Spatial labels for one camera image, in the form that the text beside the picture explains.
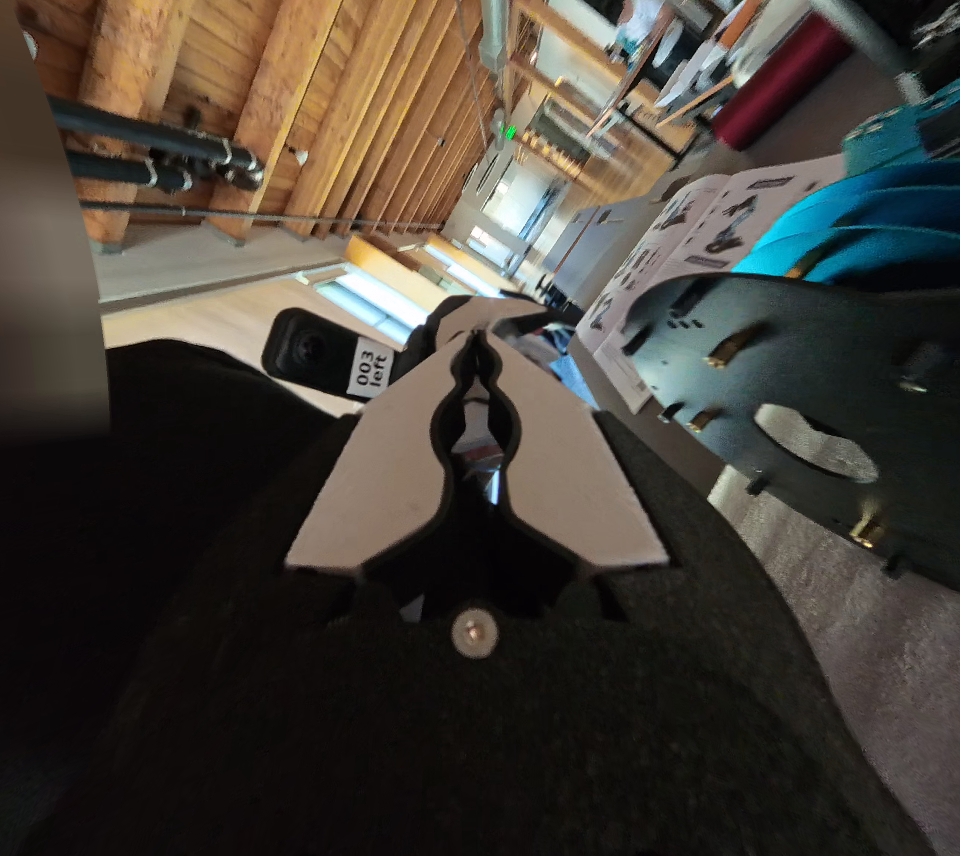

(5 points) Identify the printed instruction manual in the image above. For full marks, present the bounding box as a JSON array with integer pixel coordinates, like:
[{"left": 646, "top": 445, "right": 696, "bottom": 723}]
[{"left": 576, "top": 154, "right": 850, "bottom": 415}]

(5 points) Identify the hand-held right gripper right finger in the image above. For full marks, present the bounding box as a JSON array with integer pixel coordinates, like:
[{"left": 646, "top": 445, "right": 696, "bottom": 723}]
[{"left": 477, "top": 333, "right": 671, "bottom": 578}]

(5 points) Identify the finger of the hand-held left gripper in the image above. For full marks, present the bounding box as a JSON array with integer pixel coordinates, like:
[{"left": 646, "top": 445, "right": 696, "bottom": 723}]
[
  {"left": 426, "top": 295, "right": 558, "bottom": 349},
  {"left": 486, "top": 313, "right": 561, "bottom": 356}
]

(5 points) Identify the white foam sheet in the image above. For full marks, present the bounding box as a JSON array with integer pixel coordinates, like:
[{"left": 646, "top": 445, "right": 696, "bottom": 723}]
[{"left": 708, "top": 462, "right": 960, "bottom": 856}]

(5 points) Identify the wooden work table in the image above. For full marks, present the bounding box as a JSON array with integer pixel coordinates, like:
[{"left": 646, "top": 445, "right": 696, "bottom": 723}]
[{"left": 588, "top": 42, "right": 740, "bottom": 133}]

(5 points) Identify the thin metal ceiling rod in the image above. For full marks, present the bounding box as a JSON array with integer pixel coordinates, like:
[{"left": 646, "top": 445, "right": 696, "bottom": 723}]
[{"left": 78, "top": 198, "right": 445, "bottom": 233}]

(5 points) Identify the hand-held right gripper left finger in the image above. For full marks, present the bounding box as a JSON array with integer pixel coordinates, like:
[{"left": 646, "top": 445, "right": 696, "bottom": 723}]
[{"left": 283, "top": 333, "right": 477, "bottom": 581}]

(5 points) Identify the maroon cylindrical container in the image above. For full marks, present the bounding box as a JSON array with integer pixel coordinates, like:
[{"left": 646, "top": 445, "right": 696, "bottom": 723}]
[{"left": 708, "top": 14, "right": 854, "bottom": 152}]

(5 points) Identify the black ceiling pipe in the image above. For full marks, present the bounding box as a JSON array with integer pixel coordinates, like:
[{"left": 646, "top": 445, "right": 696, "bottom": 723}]
[
  {"left": 46, "top": 94, "right": 265, "bottom": 188},
  {"left": 66, "top": 149, "right": 198, "bottom": 195}
]

